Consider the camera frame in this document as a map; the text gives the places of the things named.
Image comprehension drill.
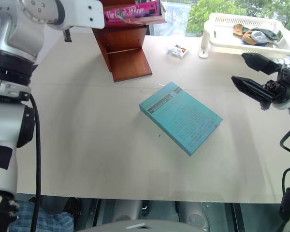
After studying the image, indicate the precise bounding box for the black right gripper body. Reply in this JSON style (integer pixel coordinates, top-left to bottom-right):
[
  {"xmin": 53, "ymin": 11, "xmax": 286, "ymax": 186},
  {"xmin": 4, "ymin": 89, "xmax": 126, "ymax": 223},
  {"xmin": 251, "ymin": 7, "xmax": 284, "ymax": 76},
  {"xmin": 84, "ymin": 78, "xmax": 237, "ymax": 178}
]
[{"xmin": 264, "ymin": 66, "xmax": 290, "ymax": 102}]

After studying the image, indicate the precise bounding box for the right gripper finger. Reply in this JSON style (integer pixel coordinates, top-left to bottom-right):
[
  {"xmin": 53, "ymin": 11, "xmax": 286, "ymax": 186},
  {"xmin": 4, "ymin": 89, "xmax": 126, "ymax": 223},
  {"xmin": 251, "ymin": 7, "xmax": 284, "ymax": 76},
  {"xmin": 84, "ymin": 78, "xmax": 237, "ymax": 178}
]
[
  {"xmin": 231, "ymin": 75, "xmax": 276, "ymax": 111},
  {"xmin": 241, "ymin": 53, "xmax": 285, "ymax": 75}
]

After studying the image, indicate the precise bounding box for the teal book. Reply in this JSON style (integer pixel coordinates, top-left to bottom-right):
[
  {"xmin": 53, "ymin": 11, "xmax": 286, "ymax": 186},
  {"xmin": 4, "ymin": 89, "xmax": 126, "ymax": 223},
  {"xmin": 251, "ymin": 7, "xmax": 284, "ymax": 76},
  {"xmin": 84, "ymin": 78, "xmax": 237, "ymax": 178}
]
[{"xmin": 139, "ymin": 81, "xmax": 224, "ymax": 157}]

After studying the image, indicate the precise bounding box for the wooden bookshelf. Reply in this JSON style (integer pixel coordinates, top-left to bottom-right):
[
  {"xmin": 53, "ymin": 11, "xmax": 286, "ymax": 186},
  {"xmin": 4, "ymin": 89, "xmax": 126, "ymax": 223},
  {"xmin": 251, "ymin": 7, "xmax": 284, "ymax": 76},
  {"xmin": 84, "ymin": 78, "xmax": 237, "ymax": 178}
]
[{"xmin": 91, "ymin": 0, "xmax": 153, "ymax": 83}]

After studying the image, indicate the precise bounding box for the pink book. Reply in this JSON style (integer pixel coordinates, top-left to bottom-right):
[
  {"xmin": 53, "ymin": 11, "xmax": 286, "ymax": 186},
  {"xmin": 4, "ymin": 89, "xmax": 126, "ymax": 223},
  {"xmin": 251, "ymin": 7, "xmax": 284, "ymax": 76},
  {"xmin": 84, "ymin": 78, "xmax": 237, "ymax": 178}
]
[{"xmin": 103, "ymin": 0, "xmax": 168, "ymax": 28}]

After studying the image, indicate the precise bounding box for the blue sock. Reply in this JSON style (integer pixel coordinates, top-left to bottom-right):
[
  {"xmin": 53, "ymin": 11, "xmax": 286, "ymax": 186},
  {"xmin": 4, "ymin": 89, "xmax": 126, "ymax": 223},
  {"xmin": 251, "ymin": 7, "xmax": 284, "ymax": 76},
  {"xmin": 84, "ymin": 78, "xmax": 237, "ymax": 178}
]
[{"xmin": 253, "ymin": 41, "xmax": 277, "ymax": 48}]

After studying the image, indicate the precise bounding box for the white plastic basket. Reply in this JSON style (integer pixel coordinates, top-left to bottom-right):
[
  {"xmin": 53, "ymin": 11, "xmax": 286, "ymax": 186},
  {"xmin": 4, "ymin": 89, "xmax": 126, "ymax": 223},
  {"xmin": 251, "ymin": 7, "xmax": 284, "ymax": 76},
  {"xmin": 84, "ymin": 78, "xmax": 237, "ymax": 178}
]
[{"xmin": 199, "ymin": 13, "xmax": 290, "ymax": 59}]

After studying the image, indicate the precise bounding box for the grey and white sock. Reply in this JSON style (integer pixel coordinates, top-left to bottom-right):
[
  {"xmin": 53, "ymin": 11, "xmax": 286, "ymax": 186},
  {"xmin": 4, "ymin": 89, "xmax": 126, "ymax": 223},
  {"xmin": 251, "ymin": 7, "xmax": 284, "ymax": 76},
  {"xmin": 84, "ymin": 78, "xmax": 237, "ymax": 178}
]
[{"xmin": 250, "ymin": 27, "xmax": 279, "ymax": 42}]

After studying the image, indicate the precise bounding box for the tan sock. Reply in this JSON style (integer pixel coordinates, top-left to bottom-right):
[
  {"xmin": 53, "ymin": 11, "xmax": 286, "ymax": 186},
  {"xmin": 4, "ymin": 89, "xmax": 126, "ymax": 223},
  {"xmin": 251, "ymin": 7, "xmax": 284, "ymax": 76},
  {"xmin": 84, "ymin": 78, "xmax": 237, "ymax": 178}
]
[{"xmin": 241, "ymin": 30, "xmax": 260, "ymax": 45}]

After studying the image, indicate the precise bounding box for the brown sock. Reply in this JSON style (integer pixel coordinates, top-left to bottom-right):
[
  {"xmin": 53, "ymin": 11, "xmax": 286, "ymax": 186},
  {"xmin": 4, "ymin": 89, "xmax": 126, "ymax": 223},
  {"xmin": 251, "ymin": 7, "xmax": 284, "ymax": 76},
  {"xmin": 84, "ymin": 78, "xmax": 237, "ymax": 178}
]
[{"xmin": 232, "ymin": 24, "xmax": 244, "ymax": 38}]

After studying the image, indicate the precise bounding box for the small clear snack packet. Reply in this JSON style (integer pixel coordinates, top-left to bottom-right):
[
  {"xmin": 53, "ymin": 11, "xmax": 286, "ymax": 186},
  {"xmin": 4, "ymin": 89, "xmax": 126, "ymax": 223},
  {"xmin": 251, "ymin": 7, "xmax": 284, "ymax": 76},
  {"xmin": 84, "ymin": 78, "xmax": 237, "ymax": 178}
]
[{"xmin": 166, "ymin": 44, "xmax": 188, "ymax": 59}]

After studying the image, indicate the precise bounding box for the dark rounded shape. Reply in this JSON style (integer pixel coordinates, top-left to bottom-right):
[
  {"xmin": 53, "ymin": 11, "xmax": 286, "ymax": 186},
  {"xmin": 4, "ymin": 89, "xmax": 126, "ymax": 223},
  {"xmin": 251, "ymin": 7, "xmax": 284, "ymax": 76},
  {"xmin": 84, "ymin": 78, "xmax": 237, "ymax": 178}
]
[{"xmin": 62, "ymin": 196, "xmax": 82, "ymax": 219}]

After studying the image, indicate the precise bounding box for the blue plaid cloth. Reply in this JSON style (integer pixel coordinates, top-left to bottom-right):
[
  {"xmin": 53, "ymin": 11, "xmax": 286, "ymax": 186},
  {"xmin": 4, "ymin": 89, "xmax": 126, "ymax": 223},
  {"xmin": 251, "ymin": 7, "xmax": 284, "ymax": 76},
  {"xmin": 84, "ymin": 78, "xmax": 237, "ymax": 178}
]
[{"xmin": 9, "ymin": 200, "xmax": 75, "ymax": 232}]

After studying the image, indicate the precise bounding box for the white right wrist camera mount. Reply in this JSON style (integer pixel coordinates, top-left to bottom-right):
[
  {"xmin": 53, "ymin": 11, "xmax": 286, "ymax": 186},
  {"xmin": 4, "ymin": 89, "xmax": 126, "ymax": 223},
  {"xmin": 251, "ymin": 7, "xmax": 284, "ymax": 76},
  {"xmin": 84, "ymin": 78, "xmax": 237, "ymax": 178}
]
[{"xmin": 271, "ymin": 91, "xmax": 290, "ymax": 119}]

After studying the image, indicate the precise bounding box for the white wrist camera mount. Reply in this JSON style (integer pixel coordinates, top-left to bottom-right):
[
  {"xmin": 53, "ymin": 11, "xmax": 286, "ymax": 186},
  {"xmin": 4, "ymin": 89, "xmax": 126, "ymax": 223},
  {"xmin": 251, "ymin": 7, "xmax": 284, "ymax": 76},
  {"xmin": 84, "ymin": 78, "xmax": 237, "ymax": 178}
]
[
  {"xmin": 60, "ymin": 0, "xmax": 105, "ymax": 43},
  {"xmin": 271, "ymin": 91, "xmax": 290, "ymax": 119}
]

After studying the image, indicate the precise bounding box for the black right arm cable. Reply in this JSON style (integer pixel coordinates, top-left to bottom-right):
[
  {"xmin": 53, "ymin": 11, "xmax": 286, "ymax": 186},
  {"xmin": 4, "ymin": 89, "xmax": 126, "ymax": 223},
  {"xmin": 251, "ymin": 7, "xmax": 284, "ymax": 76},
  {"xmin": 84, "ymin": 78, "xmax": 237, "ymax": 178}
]
[{"xmin": 279, "ymin": 119, "xmax": 290, "ymax": 194}]

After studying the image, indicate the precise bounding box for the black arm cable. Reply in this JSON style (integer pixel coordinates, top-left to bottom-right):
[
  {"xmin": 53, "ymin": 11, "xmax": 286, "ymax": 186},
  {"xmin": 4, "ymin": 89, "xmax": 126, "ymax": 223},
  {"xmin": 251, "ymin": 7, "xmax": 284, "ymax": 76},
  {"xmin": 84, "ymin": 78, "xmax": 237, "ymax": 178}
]
[
  {"xmin": 28, "ymin": 93, "xmax": 42, "ymax": 232},
  {"xmin": 279, "ymin": 119, "xmax": 290, "ymax": 194}
]

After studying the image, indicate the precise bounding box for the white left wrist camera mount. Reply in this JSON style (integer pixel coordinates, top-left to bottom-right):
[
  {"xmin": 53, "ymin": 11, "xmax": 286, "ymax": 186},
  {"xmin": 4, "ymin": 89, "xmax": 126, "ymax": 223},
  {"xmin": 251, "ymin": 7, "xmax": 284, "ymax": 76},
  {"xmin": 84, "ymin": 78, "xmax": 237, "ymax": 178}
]
[{"xmin": 60, "ymin": 0, "xmax": 105, "ymax": 43}]

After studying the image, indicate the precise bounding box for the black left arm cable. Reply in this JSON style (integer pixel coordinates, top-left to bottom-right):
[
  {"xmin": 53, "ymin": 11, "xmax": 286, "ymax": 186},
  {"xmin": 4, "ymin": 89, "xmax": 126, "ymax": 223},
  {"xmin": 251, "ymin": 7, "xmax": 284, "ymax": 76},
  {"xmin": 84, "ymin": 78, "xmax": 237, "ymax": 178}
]
[{"xmin": 28, "ymin": 93, "xmax": 42, "ymax": 232}]

